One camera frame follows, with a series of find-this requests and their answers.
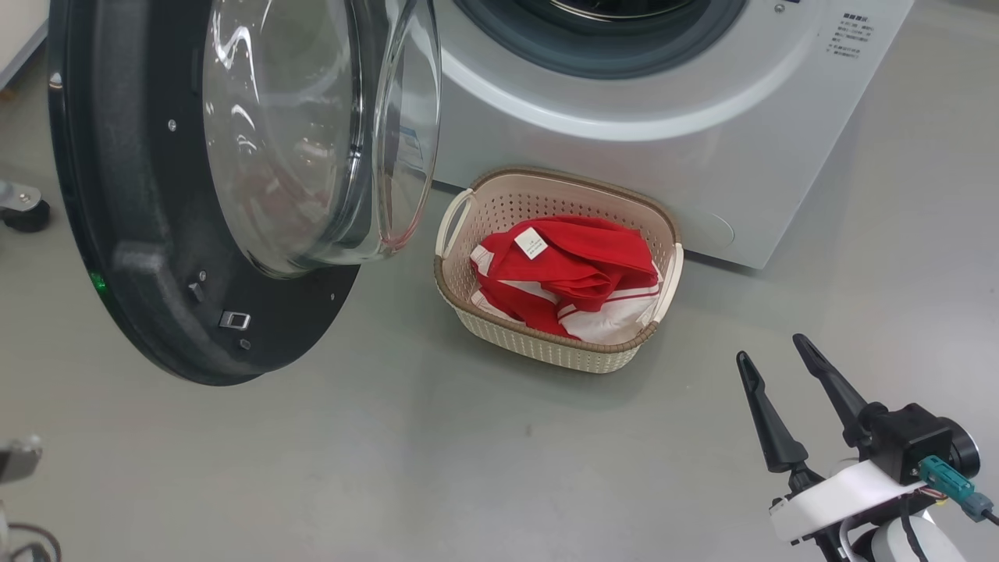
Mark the black glass washing machine door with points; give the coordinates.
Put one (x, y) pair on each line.
(148, 234)

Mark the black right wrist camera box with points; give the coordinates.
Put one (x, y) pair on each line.
(909, 441)

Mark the cream perforated laundry basket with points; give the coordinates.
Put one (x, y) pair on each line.
(515, 203)

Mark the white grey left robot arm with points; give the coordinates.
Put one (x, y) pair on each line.
(17, 460)

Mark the white washing machine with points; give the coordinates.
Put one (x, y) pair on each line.
(702, 164)

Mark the red and white garment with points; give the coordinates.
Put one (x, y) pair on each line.
(593, 257)

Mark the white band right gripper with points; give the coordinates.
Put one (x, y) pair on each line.
(835, 496)

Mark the metal leg with black caster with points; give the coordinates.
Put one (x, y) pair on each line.
(27, 215)

